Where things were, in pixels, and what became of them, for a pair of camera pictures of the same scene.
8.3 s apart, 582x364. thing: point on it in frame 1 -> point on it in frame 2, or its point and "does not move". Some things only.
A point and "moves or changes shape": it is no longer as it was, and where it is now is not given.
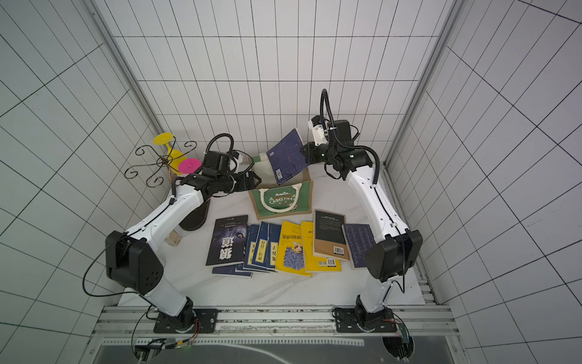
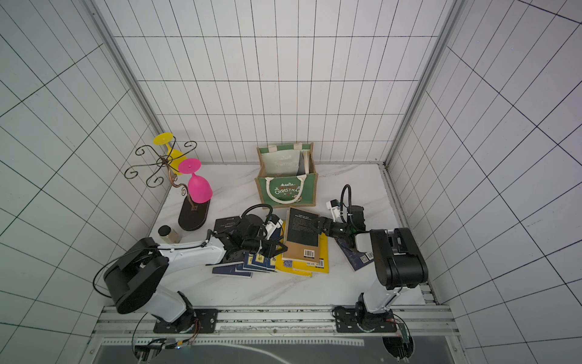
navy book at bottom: [230, 271] does not move
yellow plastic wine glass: [173, 155] does not move
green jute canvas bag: [293, 196] moves or changes shape
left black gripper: [243, 181] -> [271, 249]
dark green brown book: [329, 237] moves or changes shape
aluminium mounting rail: [138, 321] does not move
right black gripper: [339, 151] -> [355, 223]
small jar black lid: [173, 238] does not move
